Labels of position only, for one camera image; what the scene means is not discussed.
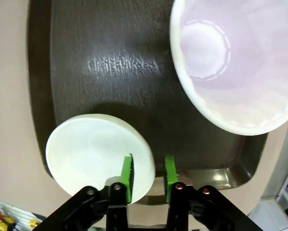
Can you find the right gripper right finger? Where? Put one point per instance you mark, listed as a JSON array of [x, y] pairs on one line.
[[180, 209]]

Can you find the red plastic cup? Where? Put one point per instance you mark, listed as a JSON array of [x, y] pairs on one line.
[[242, 72]]

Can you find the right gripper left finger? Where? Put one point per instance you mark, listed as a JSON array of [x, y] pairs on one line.
[[117, 209]]

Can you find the white bowl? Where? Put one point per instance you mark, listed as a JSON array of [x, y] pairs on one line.
[[91, 154]]

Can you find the rack with yellow tools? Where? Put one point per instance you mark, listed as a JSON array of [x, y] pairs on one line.
[[6, 216]]

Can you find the brown plastic tray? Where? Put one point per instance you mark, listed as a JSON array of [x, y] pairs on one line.
[[115, 84]]

